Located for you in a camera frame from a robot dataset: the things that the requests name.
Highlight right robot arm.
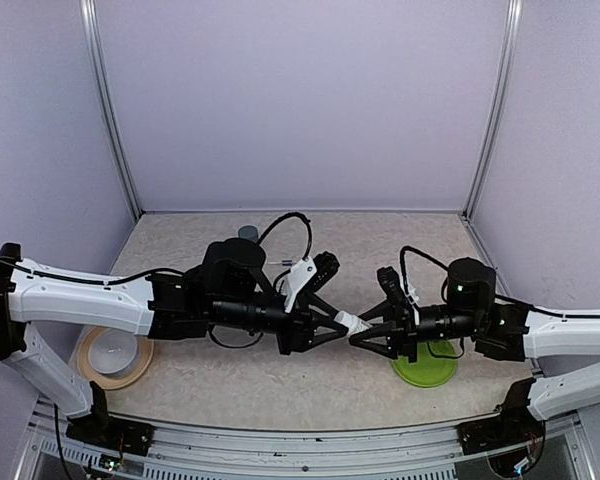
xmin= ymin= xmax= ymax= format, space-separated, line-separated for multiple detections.
xmin=335 ymin=257 xmax=600 ymax=444

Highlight white bowl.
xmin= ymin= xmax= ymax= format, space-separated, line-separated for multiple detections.
xmin=88 ymin=329 xmax=139 ymax=378

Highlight left aluminium frame post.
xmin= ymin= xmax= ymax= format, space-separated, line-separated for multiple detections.
xmin=80 ymin=0 xmax=144 ymax=223

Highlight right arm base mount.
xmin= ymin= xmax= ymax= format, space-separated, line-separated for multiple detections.
xmin=456 ymin=378 xmax=546 ymax=455

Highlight green plate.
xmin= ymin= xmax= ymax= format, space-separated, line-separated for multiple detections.
xmin=391 ymin=340 xmax=459 ymax=388

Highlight aluminium frame post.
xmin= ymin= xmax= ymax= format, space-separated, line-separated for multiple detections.
xmin=462 ymin=0 xmax=524 ymax=224
xmin=80 ymin=0 xmax=144 ymax=223

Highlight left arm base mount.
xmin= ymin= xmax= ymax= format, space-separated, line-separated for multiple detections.
xmin=66 ymin=381 xmax=154 ymax=457

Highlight clear plastic pill organizer box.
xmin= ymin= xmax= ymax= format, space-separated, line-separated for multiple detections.
xmin=265 ymin=257 xmax=304 ymax=268

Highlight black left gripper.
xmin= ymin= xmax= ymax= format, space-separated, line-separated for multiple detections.
xmin=209 ymin=293 xmax=350 ymax=358

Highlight small white pill bottle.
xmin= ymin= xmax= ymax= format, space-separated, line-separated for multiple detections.
xmin=334 ymin=310 xmax=372 ymax=337

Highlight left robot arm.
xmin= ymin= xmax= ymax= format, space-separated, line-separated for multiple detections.
xmin=0 ymin=237 xmax=348 ymax=445

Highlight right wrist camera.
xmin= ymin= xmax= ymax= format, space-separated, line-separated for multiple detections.
xmin=376 ymin=266 xmax=418 ymax=308

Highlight beige plate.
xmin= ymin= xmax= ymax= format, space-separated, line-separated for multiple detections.
xmin=76 ymin=327 xmax=155 ymax=391

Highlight front aluminium rail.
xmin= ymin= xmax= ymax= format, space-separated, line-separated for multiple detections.
xmin=7 ymin=398 xmax=600 ymax=479

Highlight right aluminium frame post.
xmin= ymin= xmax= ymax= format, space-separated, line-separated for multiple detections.
xmin=462 ymin=0 xmax=524 ymax=224

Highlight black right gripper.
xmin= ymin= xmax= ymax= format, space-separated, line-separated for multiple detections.
xmin=350 ymin=297 xmax=483 ymax=362

